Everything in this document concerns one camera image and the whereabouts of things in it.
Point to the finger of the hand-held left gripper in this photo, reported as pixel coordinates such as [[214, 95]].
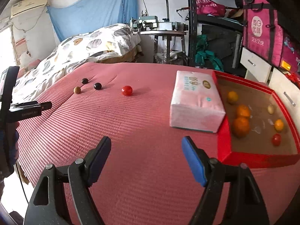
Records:
[[46, 106]]

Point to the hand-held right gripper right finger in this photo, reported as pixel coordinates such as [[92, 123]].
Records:
[[194, 161]]

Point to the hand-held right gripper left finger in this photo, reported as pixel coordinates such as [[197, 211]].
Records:
[[99, 159]]

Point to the small brown longan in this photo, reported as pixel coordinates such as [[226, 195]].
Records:
[[77, 90]]

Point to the dark round fruit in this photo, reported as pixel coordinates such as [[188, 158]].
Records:
[[84, 80], [97, 86]]

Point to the large orange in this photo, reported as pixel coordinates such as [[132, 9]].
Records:
[[240, 127]]

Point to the red cardboard box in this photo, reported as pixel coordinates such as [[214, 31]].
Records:
[[257, 159]]

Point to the small deep orange tangerine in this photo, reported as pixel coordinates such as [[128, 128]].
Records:
[[243, 111]]

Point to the red cherry tomato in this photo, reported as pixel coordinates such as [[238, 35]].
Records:
[[276, 139], [126, 90]]

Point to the small yellowish orange tangerine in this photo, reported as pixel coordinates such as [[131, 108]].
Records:
[[232, 97], [279, 125]]

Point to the large brown longan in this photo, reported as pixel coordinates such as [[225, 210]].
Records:
[[271, 109]]

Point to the person's left hand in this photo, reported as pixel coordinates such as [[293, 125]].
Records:
[[11, 145]]

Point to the pink tissue pack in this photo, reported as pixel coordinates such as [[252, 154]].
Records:
[[196, 100]]

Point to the white spotted quilt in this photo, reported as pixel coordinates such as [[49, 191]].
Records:
[[77, 49]]

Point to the white air conditioner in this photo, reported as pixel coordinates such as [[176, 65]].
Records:
[[28, 5]]

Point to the blue net curtain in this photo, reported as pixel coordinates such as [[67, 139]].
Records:
[[89, 9]]

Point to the green cloth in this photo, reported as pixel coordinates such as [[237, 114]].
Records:
[[202, 54]]

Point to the clear plastic bag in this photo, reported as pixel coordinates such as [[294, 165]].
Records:
[[160, 58]]

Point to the small white drawer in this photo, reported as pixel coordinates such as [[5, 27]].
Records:
[[254, 64]]

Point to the dark cloth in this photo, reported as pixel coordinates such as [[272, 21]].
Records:
[[220, 44]]

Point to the round metal table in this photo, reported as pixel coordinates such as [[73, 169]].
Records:
[[167, 34]]

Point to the red ribbon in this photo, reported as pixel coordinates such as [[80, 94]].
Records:
[[294, 77]]

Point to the grey sewing machine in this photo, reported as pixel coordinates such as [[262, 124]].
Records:
[[150, 22]]

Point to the black metal shelf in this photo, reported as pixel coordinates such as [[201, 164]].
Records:
[[192, 16]]

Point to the pink printed box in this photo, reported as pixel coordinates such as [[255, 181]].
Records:
[[291, 51]]

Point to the pink delivery bag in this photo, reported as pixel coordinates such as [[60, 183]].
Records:
[[261, 30]]

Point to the pink bag with lettering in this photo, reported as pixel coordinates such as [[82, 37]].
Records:
[[208, 4]]

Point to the curved metal pole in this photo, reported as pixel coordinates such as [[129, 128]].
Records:
[[166, 2]]

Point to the red wall notice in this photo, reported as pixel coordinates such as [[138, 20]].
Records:
[[20, 48]]

